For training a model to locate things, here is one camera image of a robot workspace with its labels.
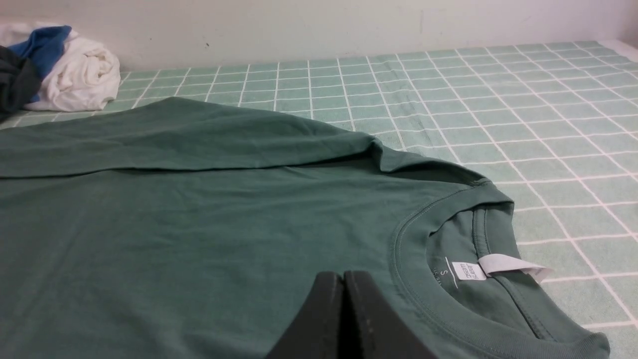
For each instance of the green long-sleeve shirt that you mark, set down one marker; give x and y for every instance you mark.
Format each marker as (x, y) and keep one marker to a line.
(186, 230)

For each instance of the green checkered table cloth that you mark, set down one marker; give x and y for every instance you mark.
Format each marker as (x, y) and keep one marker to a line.
(554, 126)

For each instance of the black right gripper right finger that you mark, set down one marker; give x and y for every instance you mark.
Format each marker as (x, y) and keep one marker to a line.
(372, 329)

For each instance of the dark grey crumpled garment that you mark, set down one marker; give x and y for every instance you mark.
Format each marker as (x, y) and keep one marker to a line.
(19, 82)

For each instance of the blue crumpled garment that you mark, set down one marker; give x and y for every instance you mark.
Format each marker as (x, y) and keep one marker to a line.
(44, 47)

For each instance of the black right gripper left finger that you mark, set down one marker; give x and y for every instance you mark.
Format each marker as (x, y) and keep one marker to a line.
(314, 332)

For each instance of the white crumpled garment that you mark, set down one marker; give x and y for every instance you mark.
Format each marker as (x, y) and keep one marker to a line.
(86, 77)

